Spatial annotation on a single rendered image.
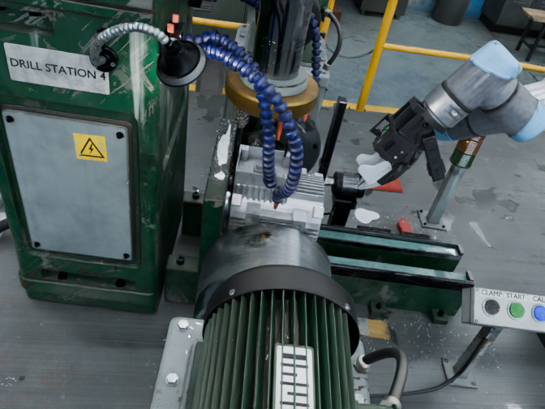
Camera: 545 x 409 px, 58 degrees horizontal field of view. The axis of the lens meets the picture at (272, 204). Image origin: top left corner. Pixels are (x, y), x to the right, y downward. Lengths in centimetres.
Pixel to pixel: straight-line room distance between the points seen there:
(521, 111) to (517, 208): 93
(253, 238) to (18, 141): 43
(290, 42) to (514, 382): 92
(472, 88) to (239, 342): 61
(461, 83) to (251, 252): 46
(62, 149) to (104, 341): 45
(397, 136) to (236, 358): 57
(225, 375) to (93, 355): 68
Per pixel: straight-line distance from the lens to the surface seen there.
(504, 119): 97
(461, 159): 147
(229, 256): 85
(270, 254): 83
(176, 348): 71
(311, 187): 109
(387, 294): 127
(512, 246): 169
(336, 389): 49
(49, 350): 117
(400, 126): 96
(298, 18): 88
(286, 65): 91
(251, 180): 103
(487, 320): 105
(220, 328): 54
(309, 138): 128
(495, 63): 91
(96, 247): 105
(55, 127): 89
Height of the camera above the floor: 176
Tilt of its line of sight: 40 degrees down
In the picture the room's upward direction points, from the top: 12 degrees clockwise
